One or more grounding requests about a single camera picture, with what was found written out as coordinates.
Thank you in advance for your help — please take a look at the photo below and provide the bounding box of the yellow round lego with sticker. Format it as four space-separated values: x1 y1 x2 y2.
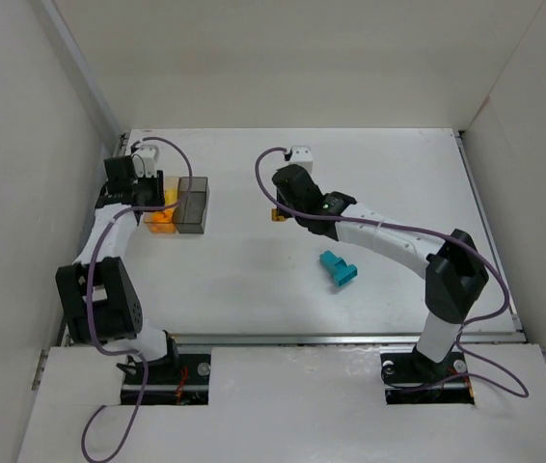
271 208 288 223

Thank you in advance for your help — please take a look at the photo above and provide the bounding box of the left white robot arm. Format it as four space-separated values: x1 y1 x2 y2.
55 146 179 370

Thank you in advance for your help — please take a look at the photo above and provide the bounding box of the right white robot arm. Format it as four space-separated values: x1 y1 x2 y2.
272 164 489 365

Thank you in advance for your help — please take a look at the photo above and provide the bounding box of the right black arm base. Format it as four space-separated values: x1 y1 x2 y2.
380 350 475 405

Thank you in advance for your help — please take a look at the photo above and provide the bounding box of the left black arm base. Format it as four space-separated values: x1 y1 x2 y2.
117 346 212 406

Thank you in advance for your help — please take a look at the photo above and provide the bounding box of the yellow lego stack in container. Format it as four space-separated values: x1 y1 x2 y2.
164 188 178 207

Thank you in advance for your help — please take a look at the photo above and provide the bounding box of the orange transparent container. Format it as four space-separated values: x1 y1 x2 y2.
144 176 180 234

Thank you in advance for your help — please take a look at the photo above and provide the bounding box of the grey transparent container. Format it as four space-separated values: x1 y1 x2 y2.
173 177 209 234

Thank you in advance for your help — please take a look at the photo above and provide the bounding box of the teal lego piece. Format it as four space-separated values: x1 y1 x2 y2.
319 251 358 288

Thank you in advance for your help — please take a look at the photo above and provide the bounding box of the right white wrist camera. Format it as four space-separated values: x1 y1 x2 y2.
284 146 314 174

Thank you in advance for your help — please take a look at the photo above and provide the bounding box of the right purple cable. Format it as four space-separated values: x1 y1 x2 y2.
254 147 530 399

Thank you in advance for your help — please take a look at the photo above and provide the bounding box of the aluminium frame rail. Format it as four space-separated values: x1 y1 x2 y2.
60 132 528 347

